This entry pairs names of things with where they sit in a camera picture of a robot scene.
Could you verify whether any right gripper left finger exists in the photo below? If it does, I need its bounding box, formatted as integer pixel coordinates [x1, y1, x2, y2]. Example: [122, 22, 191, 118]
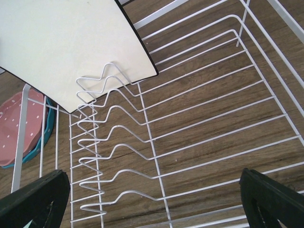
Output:
[0, 170, 70, 228]

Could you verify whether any mint green flower plate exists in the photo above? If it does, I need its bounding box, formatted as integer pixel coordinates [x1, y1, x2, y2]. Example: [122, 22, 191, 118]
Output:
[23, 220, 33, 228]

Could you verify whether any plain cream square plate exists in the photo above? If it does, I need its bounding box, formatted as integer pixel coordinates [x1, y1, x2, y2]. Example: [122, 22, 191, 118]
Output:
[0, 0, 158, 113]

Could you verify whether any blue polka dot plate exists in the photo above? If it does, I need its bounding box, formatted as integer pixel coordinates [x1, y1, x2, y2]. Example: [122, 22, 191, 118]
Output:
[1, 97, 57, 169]

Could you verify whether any pink polka dot plate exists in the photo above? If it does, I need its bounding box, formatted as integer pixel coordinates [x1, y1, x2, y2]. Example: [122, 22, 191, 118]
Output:
[0, 92, 43, 168]

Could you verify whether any white wire dish rack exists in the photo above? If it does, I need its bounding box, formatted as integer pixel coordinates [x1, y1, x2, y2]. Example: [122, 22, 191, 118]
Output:
[21, 0, 304, 228]

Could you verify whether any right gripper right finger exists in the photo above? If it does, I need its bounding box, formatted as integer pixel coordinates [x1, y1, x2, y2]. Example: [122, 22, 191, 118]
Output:
[239, 168, 304, 228]

